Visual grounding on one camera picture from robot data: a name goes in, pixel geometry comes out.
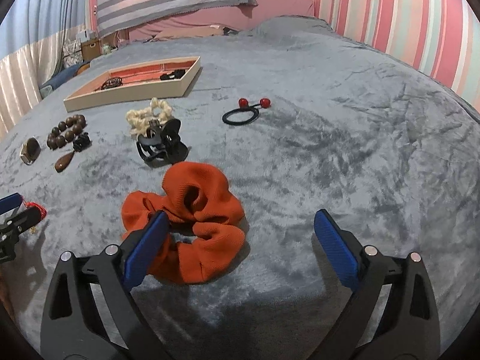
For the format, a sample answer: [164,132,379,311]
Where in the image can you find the black scrunchie with charm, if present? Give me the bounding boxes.
[160,68,186,81]

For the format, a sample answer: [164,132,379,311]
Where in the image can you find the dark wooden bead bracelet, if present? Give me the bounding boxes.
[45,113,88,151]

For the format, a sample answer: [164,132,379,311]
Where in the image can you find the tan pillow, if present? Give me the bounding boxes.
[151,25,224,41]

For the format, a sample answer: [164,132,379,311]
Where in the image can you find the patterned storage bag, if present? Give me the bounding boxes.
[62,40,83,68]

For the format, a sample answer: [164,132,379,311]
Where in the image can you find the black braided cord bracelet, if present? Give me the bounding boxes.
[95,76,124,92]

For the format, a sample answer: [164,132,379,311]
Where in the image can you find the brown bedside storage box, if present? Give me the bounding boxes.
[81,38,102,62]

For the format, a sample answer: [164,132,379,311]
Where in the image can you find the black hair claw clip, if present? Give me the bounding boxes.
[136,118,189,164]

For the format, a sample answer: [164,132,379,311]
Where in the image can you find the red string bracelet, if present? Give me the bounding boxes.
[22,201,48,233]

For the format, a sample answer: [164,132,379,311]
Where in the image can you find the cream pearl scrunchie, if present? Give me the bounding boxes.
[125,97,173,137]

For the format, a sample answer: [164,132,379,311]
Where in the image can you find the brown teardrop pendant black cord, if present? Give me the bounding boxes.
[53,131,92,174]

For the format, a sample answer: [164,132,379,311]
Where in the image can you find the blue and cream curtain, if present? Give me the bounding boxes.
[1,0,86,136]

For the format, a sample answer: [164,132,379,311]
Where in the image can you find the orange fabric scrunchie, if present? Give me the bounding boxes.
[121,162,245,284]

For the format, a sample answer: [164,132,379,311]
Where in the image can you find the beige tray with brick lining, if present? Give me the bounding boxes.
[64,56,201,112]

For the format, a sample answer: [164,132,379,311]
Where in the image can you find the blue cushioned stool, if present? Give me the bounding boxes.
[39,62,90,99]

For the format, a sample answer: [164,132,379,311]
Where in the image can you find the pink headboard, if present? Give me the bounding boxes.
[128,0,314,41]

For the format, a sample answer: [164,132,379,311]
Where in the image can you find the black hair tie red beads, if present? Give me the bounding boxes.
[222,97,272,126]

